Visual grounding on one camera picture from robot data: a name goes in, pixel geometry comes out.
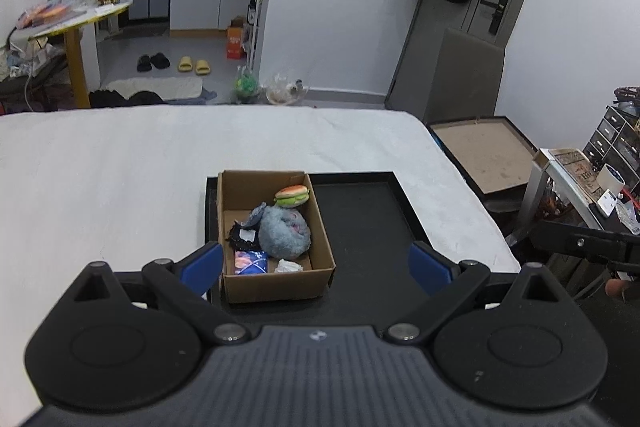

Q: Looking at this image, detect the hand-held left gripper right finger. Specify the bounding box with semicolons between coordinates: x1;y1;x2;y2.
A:
384;243;576;345

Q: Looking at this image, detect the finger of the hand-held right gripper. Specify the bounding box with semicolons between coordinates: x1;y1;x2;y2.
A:
530;219;640;280

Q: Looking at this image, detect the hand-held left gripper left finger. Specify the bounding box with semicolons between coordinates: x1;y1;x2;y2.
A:
72;242;253;345

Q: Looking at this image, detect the black stitched plush toy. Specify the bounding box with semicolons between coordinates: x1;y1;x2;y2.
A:
227;220;261;253

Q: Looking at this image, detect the blue printed packet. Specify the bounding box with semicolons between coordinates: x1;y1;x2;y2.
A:
234;250;269;276

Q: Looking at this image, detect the brown cardboard box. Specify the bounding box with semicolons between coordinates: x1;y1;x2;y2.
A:
216;170;337;304

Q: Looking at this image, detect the black plastic tray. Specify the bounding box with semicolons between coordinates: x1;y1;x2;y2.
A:
204;172;436;308

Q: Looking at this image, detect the grey fluffy plush toy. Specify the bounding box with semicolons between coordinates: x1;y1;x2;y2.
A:
257;205;312;259

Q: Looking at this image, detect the burger plush toy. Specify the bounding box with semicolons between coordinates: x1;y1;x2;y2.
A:
274;185;311;208

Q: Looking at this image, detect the white cup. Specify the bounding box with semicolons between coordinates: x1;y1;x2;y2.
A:
597;163;626;195

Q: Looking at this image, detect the small white table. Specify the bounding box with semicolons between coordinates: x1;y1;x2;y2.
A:
522;148;640;238

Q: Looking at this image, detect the grey drawer organizer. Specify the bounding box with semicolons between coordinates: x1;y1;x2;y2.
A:
582;104;640;188

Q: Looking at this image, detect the black framed brown board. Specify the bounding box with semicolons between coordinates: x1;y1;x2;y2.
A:
427;116;541;200

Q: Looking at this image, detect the dark clothes pile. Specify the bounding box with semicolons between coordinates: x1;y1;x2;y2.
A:
89;89;171;108

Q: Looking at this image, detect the green plastic bag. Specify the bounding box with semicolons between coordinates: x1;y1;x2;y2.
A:
234;67;261;104

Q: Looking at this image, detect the white floor mat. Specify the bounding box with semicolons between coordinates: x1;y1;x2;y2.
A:
100;77;204;100

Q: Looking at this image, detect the clear plastic bag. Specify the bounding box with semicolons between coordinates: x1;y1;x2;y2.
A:
265;74;309;106

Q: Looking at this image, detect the grey board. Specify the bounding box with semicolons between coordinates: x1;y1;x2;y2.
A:
421;27;506;124

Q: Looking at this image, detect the orange cardboard box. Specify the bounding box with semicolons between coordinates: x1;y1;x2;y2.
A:
226;24;247;60

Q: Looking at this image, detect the white storage rack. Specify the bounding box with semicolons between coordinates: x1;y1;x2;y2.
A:
247;0;266;72

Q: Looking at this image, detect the round gold-edged table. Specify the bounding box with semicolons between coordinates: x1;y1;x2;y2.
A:
27;0;135;109

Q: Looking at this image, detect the black door lock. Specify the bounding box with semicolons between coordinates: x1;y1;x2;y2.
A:
487;0;511;34

